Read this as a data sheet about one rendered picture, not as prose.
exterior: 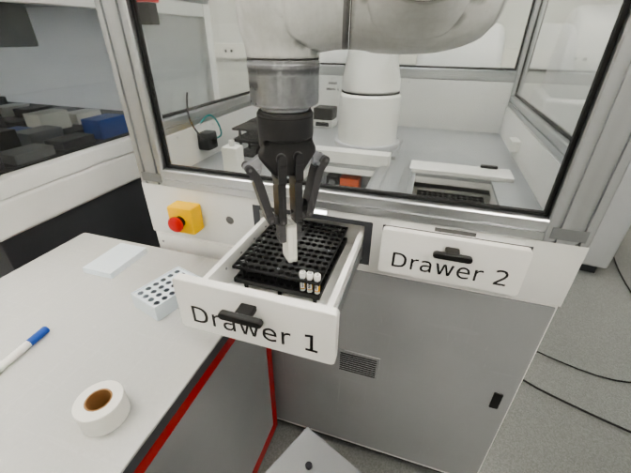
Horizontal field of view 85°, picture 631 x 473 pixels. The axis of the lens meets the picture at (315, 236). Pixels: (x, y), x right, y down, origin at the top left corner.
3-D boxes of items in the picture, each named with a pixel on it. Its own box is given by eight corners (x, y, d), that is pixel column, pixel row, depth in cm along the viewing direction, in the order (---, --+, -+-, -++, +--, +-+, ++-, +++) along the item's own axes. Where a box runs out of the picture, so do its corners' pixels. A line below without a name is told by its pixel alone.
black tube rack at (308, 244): (318, 311, 65) (319, 283, 61) (236, 291, 69) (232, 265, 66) (346, 250, 83) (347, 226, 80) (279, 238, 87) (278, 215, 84)
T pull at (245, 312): (261, 330, 52) (260, 324, 51) (217, 319, 54) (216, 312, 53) (270, 314, 55) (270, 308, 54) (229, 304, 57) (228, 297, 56)
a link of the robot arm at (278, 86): (238, 57, 44) (242, 106, 47) (257, 61, 37) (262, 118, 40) (302, 56, 48) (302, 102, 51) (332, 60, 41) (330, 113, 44)
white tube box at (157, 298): (158, 321, 72) (154, 308, 70) (134, 306, 76) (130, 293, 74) (204, 290, 81) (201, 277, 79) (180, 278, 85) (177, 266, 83)
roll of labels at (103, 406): (130, 426, 53) (122, 410, 51) (77, 445, 50) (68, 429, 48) (130, 389, 58) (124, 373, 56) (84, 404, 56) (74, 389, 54)
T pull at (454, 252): (471, 265, 67) (473, 259, 66) (432, 258, 69) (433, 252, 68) (470, 255, 70) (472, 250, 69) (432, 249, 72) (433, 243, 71)
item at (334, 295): (328, 348, 57) (329, 321, 54) (194, 314, 64) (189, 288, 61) (370, 235, 90) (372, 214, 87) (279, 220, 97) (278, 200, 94)
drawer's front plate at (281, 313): (334, 366, 56) (337, 315, 50) (182, 325, 63) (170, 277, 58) (337, 358, 57) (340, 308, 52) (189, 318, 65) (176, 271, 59)
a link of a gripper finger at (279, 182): (288, 155, 47) (278, 156, 46) (288, 227, 52) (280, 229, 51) (279, 147, 50) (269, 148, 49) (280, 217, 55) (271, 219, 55)
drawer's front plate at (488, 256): (516, 297, 71) (534, 251, 66) (377, 270, 79) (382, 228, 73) (515, 291, 73) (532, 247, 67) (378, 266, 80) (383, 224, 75)
